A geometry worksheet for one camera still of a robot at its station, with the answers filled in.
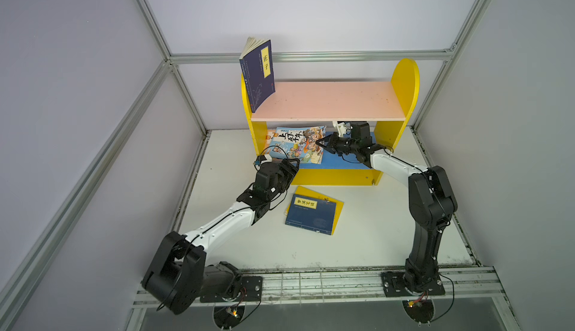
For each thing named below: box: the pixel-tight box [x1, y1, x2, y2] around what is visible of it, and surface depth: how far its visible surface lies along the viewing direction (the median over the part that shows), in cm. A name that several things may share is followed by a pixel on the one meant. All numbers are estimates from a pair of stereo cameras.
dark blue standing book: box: [238, 36, 276, 114], surface depth 65 cm
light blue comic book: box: [269, 125, 328, 165], surface depth 93 cm
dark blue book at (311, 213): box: [284, 193, 337, 236], surface depth 91 cm
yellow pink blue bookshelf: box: [241, 59, 421, 186], surface depth 79 cm
